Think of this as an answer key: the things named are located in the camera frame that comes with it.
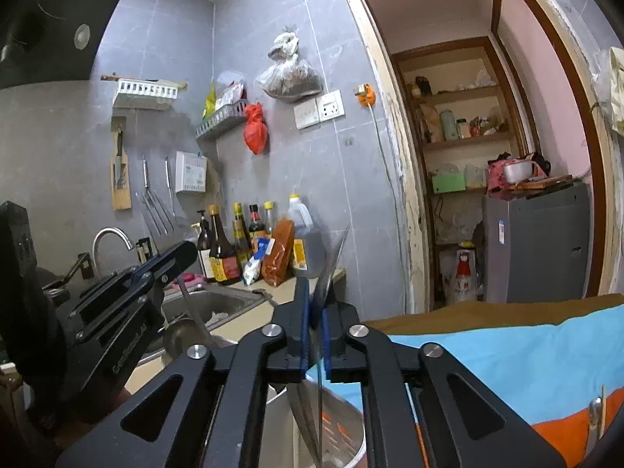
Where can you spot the striped blue orange brown blanket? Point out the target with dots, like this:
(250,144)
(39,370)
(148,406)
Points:
(487,360)

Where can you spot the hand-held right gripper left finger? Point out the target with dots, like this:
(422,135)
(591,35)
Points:
(302,321)

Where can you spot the dark bowl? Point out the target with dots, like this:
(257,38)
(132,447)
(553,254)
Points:
(180,343)

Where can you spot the wooden chopstick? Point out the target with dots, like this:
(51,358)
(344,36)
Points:
(603,409)

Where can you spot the dark sauce bottle yellow cap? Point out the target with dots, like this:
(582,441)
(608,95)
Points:
(240,234)

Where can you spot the large oil jug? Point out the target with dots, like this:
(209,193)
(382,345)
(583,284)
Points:
(309,248)

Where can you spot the orange spice packet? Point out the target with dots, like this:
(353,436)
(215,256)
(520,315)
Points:
(278,258)

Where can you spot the white wall socket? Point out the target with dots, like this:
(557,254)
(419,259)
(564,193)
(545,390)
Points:
(330,106)

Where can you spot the white pot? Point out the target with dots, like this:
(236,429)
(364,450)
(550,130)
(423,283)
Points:
(517,172)

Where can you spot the red and white bottle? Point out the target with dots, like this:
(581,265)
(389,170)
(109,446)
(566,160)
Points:
(467,273)

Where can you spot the green jar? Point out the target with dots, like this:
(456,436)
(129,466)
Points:
(448,124)

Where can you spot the green box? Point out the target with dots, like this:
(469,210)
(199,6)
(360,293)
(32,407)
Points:
(448,184)

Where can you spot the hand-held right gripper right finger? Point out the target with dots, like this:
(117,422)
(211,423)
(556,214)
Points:
(329,346)

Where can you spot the soy sauce bottle yellow label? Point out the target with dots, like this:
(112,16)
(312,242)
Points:
(223,258)

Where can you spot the clear plastic container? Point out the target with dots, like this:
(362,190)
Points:
(475,176)

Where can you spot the black range hood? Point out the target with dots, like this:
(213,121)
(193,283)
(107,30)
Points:
(48,24)

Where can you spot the orange plug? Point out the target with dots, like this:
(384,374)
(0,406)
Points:
(365,95)

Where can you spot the clear bottle yellow cap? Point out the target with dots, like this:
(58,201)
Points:
(268,214)

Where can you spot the dark bottle white label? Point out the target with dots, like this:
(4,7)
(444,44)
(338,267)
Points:
(204,253)

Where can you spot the white wall rack basket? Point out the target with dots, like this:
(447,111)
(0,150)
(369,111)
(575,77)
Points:
(146,90)

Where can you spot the yellow seasoning packet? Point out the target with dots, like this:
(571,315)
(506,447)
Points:
(210,102)

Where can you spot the grey wall shelf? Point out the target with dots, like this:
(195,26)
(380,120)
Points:
(219,124)

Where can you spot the red seasoning packets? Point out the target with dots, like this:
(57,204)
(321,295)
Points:
(230,93)

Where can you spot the wooden knife board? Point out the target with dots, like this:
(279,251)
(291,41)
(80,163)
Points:
(122,190)

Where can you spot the wooden cutting board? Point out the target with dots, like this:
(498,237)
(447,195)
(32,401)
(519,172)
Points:
(546,184)

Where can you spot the dark sauce bottle red cap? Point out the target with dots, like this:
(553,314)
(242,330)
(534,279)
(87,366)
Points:
(256,226)

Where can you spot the clear bag of dried goods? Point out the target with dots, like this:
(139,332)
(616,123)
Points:
(290,78)

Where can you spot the metal faucet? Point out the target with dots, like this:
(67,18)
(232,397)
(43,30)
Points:
(109,231)

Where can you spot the blue and white packet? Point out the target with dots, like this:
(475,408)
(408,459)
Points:
(253,263)

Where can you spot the worn wooden door frame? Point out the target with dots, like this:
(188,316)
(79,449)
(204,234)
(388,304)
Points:
(390,156)

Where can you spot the brown wooden shelf unit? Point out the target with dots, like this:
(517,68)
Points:
(468,146)

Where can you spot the black wall socket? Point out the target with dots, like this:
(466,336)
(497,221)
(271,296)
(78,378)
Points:
(144,248)
(84,265)

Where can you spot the pink sponge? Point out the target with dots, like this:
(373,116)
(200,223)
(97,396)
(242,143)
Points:
(187,283)

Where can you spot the cream rubber gloves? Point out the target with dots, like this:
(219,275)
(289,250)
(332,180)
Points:
(615,87)

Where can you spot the grey appliance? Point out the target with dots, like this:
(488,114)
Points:
(536,243)

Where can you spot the metal spoon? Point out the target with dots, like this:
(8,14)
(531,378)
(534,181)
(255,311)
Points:
(594,424)

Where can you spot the red plastic bag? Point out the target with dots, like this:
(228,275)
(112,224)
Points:
(256,131)

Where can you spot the pink cloth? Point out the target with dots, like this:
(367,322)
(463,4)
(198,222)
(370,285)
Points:
(495,175)

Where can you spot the white wall switch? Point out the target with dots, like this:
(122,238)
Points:
(307,113)

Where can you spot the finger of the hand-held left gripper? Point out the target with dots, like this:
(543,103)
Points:
(175,258)
(126,312)

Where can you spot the white wall box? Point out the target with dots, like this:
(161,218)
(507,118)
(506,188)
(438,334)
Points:
(191,173)

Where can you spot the white plastic utensil holder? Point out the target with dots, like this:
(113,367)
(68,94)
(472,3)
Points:
(341,424)

